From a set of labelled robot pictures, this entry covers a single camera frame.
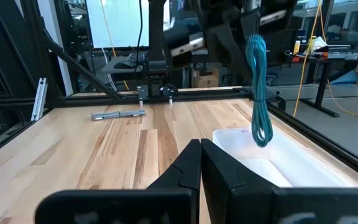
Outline grey keyboard tray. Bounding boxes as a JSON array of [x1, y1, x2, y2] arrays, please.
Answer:
[[100, 55, 167, 75]]

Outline thin yellow cable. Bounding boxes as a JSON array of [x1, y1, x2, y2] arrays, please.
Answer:
[[99, 0, 131, 91]]

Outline silver aluminium extrusion piece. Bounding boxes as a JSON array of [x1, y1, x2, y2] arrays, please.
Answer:
[[30, 77, 48, 122]]

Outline black table clamp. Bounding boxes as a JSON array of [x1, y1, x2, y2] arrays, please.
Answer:
[[137, 85, 149, 108], [159, 85, 179, 106]]

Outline black office desk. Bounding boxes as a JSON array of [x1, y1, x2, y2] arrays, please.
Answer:
[[286, 43, 358, 118]]

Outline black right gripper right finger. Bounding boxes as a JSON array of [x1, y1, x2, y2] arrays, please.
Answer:
[[201, 138, 358, 224]]

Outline black diagonal frame strut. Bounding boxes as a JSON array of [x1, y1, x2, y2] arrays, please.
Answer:
[[42, 29, 121, 100]]

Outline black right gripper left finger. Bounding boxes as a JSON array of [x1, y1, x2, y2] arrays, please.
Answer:
[[35, 138, 203, 224]]

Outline teal braided USB-C cable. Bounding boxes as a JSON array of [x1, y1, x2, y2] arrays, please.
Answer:
[[245, 34, 274, 148]]

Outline bright monitor screen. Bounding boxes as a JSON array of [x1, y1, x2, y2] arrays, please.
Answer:
[[85, 0, 150, 49]]

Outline yellow hanging cable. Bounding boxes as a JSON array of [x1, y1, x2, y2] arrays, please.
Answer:
[[291, 0, 358, 121]]

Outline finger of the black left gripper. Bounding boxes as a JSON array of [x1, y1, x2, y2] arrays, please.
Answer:
[[206, 21, 255, 82], [259, 24, 293, 67]]

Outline small brown cardboard box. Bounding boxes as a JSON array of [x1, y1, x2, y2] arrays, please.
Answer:
[[194, 67, 220, 89]]

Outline black-white braided USB-C cable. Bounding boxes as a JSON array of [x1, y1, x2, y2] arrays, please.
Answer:
[[90, 109, 146, 121]]

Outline white plastic bin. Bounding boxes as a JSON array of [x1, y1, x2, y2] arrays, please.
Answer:
[[212, 126, 354, 188]]

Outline black table frame rail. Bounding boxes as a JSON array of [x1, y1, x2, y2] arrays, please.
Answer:
[[0, 86, 358, 178]]

